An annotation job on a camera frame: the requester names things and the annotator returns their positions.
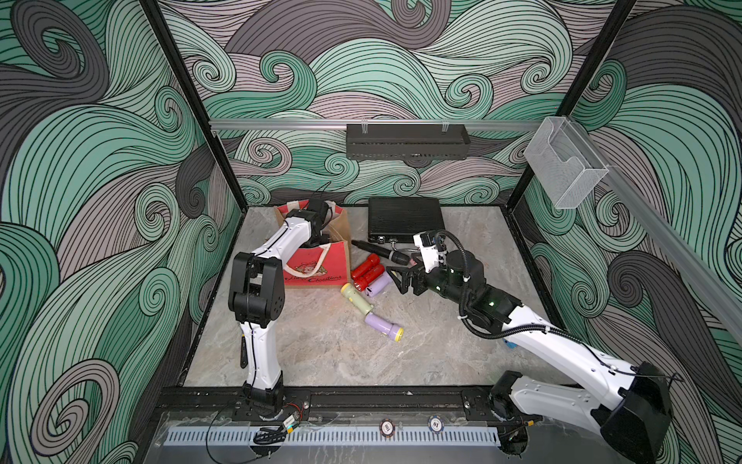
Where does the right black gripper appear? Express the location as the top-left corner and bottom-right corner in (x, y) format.
(387, 251), (471, 310)

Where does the red jute tote bag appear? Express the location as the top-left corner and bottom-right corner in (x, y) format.
(274, 200), (351, 287)

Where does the green flashlight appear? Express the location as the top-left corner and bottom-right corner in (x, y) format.
(340, 282), (374, 318)

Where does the purple flashlight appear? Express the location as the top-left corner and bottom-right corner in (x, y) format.
(364, 312), (404, 342)
(365, 273), (393, 298)

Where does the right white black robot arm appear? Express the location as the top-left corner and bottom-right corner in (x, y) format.
(386, 251), (674, 463)

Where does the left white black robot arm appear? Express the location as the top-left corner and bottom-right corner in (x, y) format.
(228, 199), (334, 410)

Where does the black microphone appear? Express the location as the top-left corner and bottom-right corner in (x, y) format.
(351, 240), (411, 264)

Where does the red flashlight top upper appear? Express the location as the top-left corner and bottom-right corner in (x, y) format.
(351, 253), (380, 280)

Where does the red flashlight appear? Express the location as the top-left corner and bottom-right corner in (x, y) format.
(351, 253), (380, 280)
(353, 264), (385, 292)

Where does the red flashlight top lower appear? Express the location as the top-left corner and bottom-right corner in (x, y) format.
(353, 264), (385, 292)

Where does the black hard case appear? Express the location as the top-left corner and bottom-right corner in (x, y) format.
(367, 197), (446, 245)

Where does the black tool on table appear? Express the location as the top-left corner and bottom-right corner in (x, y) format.
(240, 333), (249, 369)

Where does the black wall shelf tray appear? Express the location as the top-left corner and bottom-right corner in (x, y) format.
(345, 122), (471, 162)

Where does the clear plastic wall bin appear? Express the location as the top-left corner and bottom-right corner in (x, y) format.
(525, 116), (609, 210)

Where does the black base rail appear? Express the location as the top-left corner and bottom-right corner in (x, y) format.
(156, 385), (545, 423)

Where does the white slotted cable duct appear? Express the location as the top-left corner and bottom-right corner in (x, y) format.
(163, 425), (500, 447)

